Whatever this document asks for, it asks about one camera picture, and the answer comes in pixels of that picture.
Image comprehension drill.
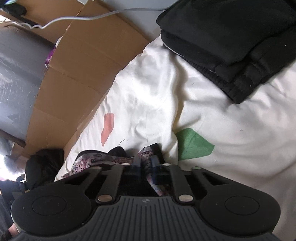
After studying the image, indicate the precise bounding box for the black crumpled garment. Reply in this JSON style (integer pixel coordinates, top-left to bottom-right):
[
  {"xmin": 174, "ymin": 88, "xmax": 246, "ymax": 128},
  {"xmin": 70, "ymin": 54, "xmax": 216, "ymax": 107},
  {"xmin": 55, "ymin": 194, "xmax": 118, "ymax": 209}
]
[{"xmin": 1, "ymin": 149, "xmax": 64, "ymax": 206}]

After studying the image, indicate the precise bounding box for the folded black garment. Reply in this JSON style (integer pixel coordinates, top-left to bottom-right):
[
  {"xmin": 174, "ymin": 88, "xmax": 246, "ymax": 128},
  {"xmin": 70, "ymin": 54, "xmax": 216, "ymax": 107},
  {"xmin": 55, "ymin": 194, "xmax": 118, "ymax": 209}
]
[{"xmin": 156, "ymin": 1, "xmax": 295, "ymax": 104}]

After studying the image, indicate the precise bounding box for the purple white plastic package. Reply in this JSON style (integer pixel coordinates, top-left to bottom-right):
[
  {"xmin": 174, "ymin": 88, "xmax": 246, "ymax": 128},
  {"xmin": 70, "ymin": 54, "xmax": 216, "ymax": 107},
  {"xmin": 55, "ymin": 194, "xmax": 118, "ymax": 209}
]
[{"xmin": 45, "ymin": 47, "xmax": 56, "ymax": 69}]

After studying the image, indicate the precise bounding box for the bear print black garment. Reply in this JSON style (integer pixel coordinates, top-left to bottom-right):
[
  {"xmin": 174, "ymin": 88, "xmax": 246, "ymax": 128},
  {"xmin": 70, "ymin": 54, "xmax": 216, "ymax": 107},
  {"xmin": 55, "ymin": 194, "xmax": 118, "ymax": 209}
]
[{"xmin": 61, "ymin": 143, "xmax": 168, "ymax": 196}]

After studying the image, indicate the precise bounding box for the grey plastic-wrapped bundle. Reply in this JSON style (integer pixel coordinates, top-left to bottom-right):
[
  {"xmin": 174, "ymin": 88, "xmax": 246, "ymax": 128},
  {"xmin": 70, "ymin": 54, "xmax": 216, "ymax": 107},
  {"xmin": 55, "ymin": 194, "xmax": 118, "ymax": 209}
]
[{"xmin": 1, "ymin": 25, "xmax": 54, "ymax": 140}]

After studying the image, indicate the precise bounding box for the brown cardboard sheet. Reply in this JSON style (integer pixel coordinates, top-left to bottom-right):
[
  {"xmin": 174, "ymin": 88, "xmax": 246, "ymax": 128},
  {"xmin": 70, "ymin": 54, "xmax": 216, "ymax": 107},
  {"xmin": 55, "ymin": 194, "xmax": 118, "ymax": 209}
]
[{"xmin": 0, "ymin": 0, "xmax": 153, "ymax": 160}]

